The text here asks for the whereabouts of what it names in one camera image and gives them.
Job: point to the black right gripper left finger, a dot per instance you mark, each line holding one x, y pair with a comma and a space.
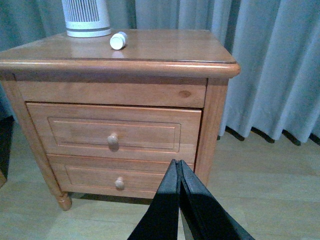
160, 222

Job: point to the white medicine bottle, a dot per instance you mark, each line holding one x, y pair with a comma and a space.
119, 40

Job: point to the light grey curtain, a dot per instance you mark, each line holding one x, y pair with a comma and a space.
275, 42

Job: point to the wooden nightstand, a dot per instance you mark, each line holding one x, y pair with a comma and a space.
168, 69

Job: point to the drawer wooden knob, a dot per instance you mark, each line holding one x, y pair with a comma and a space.
113, 142
119, 183

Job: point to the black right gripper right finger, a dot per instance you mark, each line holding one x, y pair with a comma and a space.
203, 216

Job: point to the white cylindrical air purifier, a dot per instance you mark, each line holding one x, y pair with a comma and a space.
86, 18

